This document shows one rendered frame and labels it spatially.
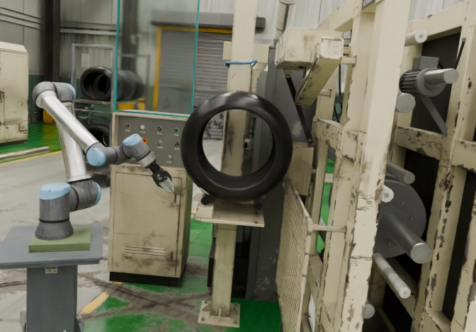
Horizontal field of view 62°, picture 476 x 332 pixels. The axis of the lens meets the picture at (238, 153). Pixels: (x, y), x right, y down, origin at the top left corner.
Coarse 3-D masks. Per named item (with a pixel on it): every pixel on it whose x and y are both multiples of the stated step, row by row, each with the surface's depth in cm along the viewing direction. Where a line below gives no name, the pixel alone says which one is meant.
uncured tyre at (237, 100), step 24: (216, 96) 205; (240, 96) 203; (192, 120) 205; (264, 120) 202; (192, 144) 205; (288, 144) 206; (192, 168) 208; (264, 168) 236; (216, 192) 209; (240, 192) 209; (264, 192) 211
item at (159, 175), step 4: (156, 160) 211; (152, 164) 207; (152, 168) 209; (156, 168) 210; (160, 168) 214; (152, 172) 207; (156, 172) 210; (160, 172) 208; (164, 172) 209; (152, 176) 210; (156, 176) 210; (160, 176) 211; (164, 176) 210; (168, 176) 210; (156, 180) 214; (160, 180) 211; (164, 180) 210
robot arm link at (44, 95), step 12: (48, 84) 219; (36, 96) 212; (48, 96) 213; (48, 108) 210; (60, 108) 209; (60, 120) 207; (72, 120) 206; (72, 132) 203; (84, 132) 203; (84, 144) 200; (96, 144) 200; (96, 156) 195; (108, 156) 200
